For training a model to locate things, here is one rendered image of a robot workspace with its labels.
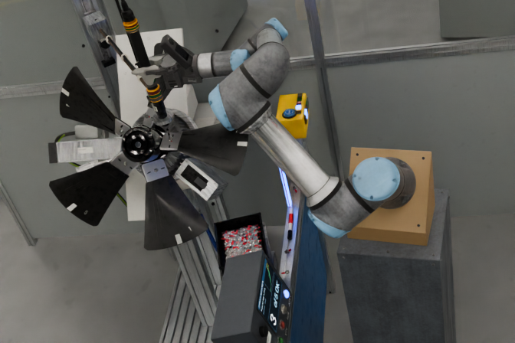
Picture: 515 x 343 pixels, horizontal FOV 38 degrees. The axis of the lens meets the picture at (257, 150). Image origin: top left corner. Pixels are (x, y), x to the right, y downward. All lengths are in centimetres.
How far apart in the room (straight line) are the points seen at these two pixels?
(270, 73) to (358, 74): 122
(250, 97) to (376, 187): 41
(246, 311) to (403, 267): 60
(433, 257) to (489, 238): 144
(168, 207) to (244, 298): 73
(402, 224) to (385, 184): 25
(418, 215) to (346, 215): 27
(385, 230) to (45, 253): 235
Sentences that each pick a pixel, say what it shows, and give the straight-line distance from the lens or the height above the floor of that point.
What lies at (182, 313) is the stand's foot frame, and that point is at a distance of 345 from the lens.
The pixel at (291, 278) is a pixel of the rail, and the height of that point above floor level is 85.
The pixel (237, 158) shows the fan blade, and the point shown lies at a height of 115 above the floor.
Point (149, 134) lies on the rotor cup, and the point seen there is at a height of 125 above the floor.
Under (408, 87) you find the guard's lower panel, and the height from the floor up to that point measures 82.
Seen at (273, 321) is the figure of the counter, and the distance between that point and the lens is 191.
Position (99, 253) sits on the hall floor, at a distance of 400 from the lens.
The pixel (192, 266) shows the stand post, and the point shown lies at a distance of 307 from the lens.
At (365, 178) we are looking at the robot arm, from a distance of 200.
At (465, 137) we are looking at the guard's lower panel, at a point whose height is 53.
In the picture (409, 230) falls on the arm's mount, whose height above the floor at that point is 106.
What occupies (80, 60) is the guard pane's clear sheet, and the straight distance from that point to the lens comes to 332.
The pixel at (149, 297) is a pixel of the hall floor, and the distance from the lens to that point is 368.
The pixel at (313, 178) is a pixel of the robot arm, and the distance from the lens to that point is 200.
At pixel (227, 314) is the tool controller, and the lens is 186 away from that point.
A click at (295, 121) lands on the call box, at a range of 265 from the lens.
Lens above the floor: 265
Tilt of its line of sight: 38 degrees down
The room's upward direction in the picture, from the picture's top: 14 degrees counter-clockwise
